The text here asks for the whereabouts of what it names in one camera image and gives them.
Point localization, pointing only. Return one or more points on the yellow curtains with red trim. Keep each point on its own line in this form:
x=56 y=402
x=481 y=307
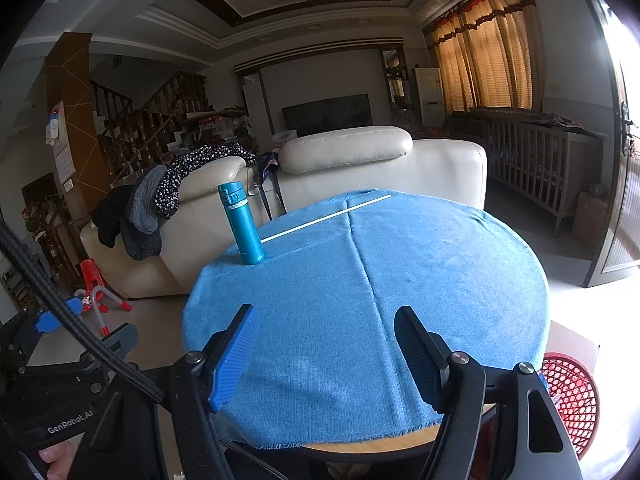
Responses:
x=490 y=60

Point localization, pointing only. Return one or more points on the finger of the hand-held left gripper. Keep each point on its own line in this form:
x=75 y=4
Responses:
x=120 y=340
x=45 y=321

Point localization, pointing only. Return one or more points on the person's left hand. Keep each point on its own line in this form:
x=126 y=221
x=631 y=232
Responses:
x=57 y=460

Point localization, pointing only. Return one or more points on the wooden display cabinet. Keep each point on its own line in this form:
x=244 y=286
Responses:
x=395 y=80

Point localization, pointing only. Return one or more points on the blue tablecloth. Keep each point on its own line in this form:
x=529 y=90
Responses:
x=325 y=285

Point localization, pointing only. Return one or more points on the black jacket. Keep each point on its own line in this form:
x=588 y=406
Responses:
x=107 y=220

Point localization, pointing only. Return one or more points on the thin white rod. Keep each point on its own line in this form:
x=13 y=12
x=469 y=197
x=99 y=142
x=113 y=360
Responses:
x=325 y=218

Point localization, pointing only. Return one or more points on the round wooden table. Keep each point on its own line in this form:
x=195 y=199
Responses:
x=375 y=447

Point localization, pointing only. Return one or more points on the wall calendar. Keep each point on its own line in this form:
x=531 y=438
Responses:
x=60 y=135

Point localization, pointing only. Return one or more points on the wooden baby crib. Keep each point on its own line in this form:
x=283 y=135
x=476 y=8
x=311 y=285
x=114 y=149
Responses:
x=530 y=160

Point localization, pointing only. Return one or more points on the beige leather sofa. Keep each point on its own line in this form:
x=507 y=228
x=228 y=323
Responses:
x=350 y=150

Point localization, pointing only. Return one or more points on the teal thermos bottle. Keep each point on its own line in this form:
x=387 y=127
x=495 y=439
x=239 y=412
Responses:
x=242 y=225

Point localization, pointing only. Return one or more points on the dark wooden shelf unit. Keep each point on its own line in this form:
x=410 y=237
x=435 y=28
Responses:
x=50 y=230

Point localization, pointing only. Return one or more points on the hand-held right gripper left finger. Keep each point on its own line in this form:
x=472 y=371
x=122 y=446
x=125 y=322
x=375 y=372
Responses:
x=232 y=360

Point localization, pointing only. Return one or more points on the grey knit garment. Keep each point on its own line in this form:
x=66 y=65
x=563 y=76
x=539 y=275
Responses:
x=145 y=200

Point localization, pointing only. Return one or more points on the flat cardboard sheet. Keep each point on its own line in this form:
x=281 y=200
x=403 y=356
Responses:
x=575 y=342

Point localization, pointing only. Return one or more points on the red plastic basket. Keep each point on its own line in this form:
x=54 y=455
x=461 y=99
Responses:
x=575 y=400

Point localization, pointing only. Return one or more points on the brown cardboard box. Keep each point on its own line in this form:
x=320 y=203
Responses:
x=590 y=220

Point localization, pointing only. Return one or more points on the floral dark garment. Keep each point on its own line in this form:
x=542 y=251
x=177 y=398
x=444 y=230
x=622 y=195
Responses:
x=200 y=157

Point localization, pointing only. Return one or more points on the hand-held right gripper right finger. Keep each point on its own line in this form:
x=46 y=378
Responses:
x=415 y=355

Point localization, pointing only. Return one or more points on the black television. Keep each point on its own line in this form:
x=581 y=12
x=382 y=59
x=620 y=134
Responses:
x=325 y=115

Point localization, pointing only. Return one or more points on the wooden staircase railing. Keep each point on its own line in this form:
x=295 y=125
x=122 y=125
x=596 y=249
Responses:
x=150 y=125

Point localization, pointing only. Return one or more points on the white tall cabinet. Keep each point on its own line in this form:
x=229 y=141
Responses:
x=257 y=105

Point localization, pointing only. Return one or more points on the white standing air conditioner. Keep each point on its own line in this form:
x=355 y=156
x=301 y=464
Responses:
x=430 y=95

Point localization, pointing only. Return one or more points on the wooden door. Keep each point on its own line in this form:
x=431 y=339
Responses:
x=625 y=210

